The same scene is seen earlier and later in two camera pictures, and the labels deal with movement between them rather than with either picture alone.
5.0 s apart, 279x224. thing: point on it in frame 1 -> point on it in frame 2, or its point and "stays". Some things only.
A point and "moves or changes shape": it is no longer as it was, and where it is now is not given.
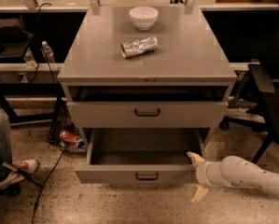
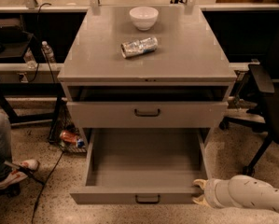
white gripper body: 202,174 -> 211,191
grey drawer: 141,156 moves or changes shape
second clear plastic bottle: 30,59 stays
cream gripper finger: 195,159 -> 201,182
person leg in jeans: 0,145 stays
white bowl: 143,17 stays
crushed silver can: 138,47 stays
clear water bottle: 48,52 stays
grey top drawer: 144,114 stays
